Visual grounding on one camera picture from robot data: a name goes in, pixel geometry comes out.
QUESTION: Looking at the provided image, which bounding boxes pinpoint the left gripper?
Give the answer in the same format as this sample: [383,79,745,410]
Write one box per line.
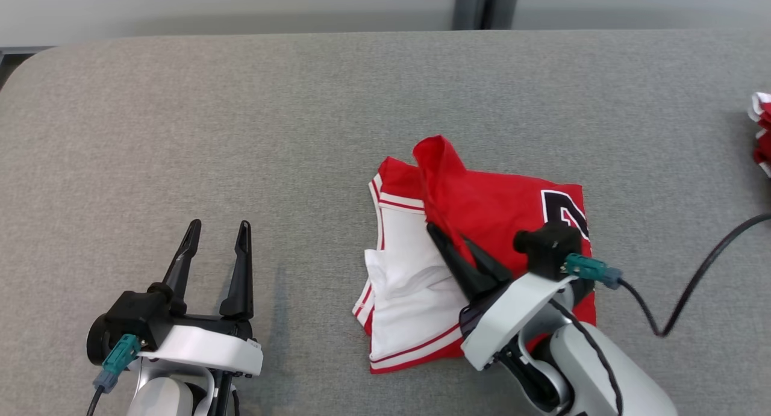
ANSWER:
[137,219,264,379]

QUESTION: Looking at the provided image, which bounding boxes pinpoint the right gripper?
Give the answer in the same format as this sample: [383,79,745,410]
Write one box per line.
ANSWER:
[426,222,579,371]

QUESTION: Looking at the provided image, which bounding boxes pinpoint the red and white jersey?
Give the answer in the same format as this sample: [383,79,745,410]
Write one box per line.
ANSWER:
[352,135,597,374]

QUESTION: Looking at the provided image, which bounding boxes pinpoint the red shorts with white stripe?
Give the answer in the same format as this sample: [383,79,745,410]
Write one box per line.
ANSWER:
[748,92,771,179]

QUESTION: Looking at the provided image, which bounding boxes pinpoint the right camera teal connector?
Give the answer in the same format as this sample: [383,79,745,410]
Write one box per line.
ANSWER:
[564,253,623,290]

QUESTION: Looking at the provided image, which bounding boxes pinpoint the camera teal connector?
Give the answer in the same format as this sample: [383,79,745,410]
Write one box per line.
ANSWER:
[92,334,142,394]
[564,253,623,290]

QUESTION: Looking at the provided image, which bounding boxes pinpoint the left camera teal connector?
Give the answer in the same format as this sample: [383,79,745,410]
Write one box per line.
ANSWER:
[92,334,142,394]

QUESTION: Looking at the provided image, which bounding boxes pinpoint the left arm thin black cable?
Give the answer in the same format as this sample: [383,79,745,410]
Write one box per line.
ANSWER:
[214,374,242,416]

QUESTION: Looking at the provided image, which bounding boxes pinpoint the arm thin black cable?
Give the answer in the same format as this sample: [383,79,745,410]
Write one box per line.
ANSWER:
[548,299,624,416]
[214,374,242,416]

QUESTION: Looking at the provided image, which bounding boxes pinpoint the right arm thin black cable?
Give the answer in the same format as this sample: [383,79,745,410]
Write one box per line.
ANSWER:
[548,299,624,416]

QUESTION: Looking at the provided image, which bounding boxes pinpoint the right camera black cable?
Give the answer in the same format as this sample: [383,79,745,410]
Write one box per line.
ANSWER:
[617,213,771,337]

